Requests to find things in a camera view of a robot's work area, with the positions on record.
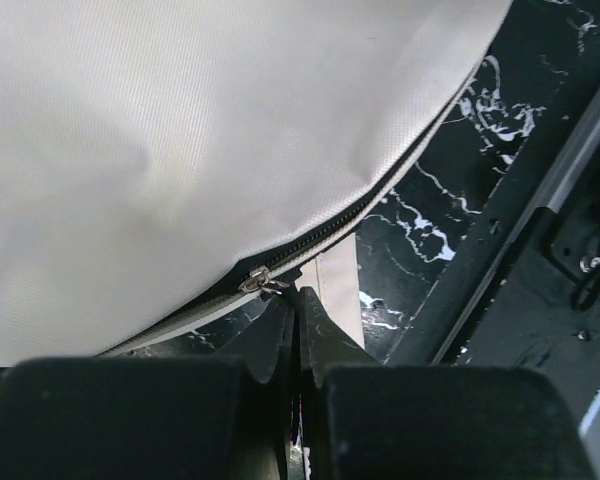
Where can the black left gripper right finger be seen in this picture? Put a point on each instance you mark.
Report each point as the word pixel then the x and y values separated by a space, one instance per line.
pixel 364 420

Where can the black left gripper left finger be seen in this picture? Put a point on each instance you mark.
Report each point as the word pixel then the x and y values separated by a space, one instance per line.
pixel 226 415

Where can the cream canvas backpack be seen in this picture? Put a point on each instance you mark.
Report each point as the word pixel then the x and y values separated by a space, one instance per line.
pixel 156 154

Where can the aluminium front rail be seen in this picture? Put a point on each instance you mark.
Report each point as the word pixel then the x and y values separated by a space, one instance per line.
pixel 547 169

